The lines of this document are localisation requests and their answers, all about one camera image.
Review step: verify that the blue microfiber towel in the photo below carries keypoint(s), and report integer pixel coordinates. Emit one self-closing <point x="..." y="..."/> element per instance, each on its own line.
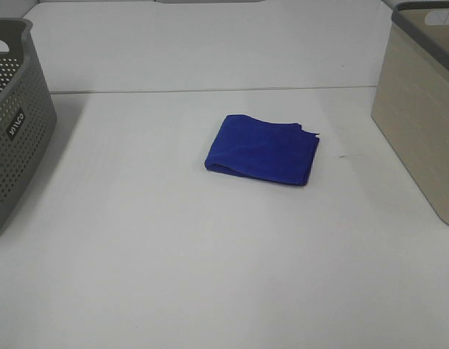
<point x="248" y="147"/>

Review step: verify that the beige plastic basket grey rim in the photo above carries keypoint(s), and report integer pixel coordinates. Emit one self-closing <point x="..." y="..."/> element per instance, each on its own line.
<point x="411" y="104"/>

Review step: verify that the grey perforated plastic basket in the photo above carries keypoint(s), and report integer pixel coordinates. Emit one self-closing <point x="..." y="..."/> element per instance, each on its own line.
<point x="27" y="114"/>

